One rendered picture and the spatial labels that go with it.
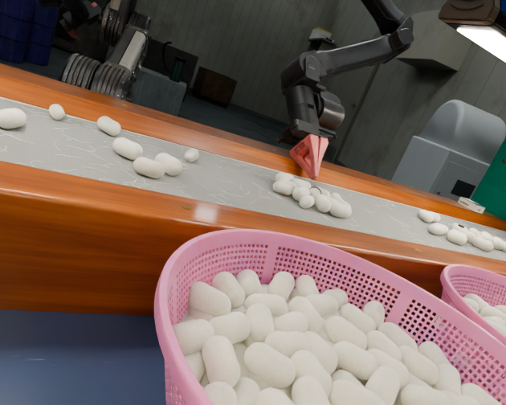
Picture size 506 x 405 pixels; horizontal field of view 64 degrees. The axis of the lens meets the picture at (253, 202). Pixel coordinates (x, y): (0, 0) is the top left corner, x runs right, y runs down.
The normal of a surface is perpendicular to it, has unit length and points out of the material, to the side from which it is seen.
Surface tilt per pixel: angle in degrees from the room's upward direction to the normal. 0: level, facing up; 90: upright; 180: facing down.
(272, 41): 90
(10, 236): 90
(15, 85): 45
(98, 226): 90
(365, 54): 53
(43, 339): 0
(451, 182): 90
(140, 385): 0
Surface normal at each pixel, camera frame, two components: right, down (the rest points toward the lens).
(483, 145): 0.21, 0.04
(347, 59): 0.57, -0.19
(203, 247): 0.91, 0.18
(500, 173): -0.85, -0.18
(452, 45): 0.15, 0.35
